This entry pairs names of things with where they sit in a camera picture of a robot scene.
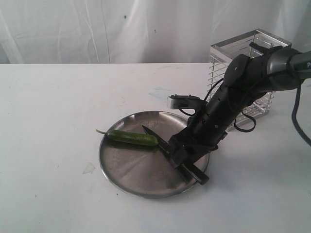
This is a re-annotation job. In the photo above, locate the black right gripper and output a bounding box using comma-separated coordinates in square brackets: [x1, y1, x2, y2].
[169, 114, 227, 163]

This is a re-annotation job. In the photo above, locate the black knife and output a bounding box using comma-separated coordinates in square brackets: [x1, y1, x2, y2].
[142, 125, 209, 185]

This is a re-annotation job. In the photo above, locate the round steel plate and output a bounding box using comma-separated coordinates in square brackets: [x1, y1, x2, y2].
[99, 111, 209, 199]

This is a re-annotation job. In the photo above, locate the green cucumber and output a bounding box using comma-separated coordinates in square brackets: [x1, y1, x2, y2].
[95, 129, 158, 146]

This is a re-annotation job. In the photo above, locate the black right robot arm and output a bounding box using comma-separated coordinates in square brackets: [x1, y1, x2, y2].
[168, 48, 311, 167]

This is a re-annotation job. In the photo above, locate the white backdrop curtain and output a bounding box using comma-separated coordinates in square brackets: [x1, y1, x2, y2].
[0, 0, 311, 64]

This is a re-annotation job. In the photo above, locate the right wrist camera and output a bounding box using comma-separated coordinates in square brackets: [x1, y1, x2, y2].
[167, 94, 207, 116]

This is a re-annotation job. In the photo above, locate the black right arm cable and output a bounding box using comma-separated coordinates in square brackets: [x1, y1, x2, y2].
[204, 72, 311, 146]

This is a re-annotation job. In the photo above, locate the chrome wire utensil holder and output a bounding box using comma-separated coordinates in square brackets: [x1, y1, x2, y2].
[206, 28, 292, 121]

